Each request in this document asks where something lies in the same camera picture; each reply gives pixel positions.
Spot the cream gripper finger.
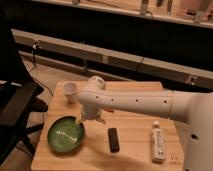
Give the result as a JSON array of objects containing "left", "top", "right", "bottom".
[{"left": 75, "top": 119, "right": 84, "bottom": 126}]

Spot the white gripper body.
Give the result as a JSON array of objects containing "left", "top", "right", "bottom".
[{"left": 81, "top": 105, "right": 105, "bottom": 123}]

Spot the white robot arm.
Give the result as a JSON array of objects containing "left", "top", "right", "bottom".
[{"left": 78, "top": 76, "right": 213, "bottom": 171}]

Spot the orange carrot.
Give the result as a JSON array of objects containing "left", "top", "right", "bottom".
[{"left": 103, "top": 108, "right": 114, "bottom": 113}]

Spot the white paper cup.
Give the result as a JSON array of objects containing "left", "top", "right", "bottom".
[{"left": 63, "top": 82, "right": 78, "bottom": 103}]

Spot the black remote control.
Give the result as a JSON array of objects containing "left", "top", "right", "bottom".
[{"left": 108, "top": 128, "right": 120, "bottom": 153}]

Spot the black office chair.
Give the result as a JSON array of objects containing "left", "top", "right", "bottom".
[{"left": 0, "top": 19, "right": 48, "bottom": 166}]

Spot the white tube bottle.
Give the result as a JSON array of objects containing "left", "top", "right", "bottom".
[{"left": 152, "top": 121, "right": 166, "bottom": 163}]

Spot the black cable on floor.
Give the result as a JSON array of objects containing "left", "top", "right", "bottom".
[{"left": 20, "top": 54, "right": 54, "bottom": 98}]

